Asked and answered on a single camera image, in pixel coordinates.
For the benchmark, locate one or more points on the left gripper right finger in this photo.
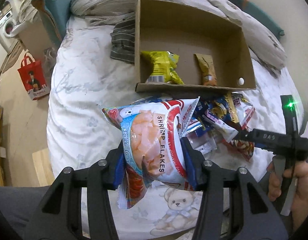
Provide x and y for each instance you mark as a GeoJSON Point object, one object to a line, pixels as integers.
{"type": "Point", "coordinates": [251, 214]}

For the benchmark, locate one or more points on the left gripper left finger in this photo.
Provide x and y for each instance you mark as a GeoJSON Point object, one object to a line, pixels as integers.
{"type": "Point", "coordinates": [58, 216]}

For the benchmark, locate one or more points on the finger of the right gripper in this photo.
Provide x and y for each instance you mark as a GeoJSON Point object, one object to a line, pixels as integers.
{"type": "Point", "coordinates": [244, 136]}

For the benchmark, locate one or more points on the red cartoon face snack bag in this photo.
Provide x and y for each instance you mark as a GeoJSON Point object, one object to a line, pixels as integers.
{"type": "Point", "coordinates": [245, 153]}

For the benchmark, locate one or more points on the white red snack bag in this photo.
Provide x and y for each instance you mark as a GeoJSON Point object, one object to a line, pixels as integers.
{"type": "Point", "coordinates": [244, 108]}

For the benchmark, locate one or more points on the blue yellow snack packet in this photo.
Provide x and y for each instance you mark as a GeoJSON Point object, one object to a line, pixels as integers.
{"type": "Point", "coordinates": [219, 113]}

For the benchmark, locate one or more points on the gold brown snack packet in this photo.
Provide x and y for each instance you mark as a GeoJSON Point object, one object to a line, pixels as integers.
{"type": "Point", "coordinates": [206, 65]}

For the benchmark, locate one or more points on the shrimp flakes snack bag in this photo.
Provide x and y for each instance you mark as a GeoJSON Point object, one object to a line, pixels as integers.
{"type": "Point", "coordinates": [151, 135]}

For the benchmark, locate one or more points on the yellow snack bag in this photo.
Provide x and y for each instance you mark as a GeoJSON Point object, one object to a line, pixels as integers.
{"type": "Point", "coordinates": [164, 64]}

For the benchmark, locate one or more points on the person's right hand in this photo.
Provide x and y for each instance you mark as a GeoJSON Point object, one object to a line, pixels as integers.
{"type": "Point", "coordinates": [299, 192]}

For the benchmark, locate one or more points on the brown cardboard box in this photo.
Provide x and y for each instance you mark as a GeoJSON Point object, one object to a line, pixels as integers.
{"type": "Point", "coordinates": [222, 40]}

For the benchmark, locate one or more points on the teal pillow with orange stripe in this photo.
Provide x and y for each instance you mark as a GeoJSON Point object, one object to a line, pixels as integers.
{"type": "Point", "coordinates": [256, 12]}

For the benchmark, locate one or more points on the white printed bed sheet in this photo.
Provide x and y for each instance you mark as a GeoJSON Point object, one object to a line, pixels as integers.
{"type": "Point", "coordinates": [85, 79]}

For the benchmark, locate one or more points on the red shopping bag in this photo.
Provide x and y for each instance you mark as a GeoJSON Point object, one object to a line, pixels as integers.
{"type": "Point", "coordinates": [32, 77]}

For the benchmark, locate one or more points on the dark striped cloth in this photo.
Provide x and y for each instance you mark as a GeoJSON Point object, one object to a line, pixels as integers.
{"type": "Point", "coordinates": [123, 39]}

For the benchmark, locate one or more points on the grey checked duvet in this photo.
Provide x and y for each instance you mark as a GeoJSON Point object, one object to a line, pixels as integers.
{"type": "Point", "coordinates": [258, 36]}

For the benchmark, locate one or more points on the white washing machine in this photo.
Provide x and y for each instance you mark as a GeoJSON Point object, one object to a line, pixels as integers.
{"type": "Point", "coordinates": [7, 23]}

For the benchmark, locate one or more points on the teal bed headboard cushion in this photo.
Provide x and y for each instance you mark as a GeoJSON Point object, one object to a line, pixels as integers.
{"type": "Point", "coordinates": [54, 15]}

